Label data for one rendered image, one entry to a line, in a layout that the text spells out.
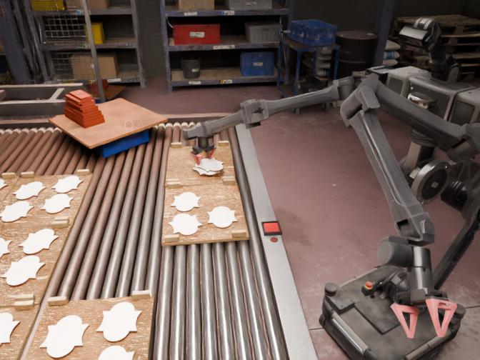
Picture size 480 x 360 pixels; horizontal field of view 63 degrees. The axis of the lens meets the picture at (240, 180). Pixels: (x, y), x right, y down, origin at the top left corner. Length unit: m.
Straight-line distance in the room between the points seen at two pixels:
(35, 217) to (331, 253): 1.98
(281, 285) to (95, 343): 0.63
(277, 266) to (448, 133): 0.74
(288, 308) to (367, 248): 1.79
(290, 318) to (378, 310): 1.05
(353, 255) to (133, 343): 2.03
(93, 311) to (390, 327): 1.50
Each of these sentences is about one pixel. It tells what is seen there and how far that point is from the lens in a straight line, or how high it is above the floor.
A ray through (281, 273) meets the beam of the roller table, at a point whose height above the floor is 0.91.
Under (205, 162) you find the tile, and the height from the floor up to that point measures 0.96.
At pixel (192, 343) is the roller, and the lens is 1.29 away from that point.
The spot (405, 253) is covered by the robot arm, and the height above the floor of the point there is 1.33.
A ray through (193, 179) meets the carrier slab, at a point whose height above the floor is 0.94.
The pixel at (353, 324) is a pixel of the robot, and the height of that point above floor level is 0.24.
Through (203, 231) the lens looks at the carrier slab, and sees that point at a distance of 1.63.
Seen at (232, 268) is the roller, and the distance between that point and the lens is 1.49.
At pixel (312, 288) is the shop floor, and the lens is 2.71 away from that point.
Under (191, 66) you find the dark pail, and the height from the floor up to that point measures 0.34.
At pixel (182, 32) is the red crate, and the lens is 5.85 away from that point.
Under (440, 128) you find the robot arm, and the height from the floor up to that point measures 1.49.
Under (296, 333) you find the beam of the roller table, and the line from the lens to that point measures 1.32.
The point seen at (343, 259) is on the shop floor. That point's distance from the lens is 2.96.
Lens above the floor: 1.97
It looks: 32 degrees down
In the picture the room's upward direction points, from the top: 1 degrees clockwise
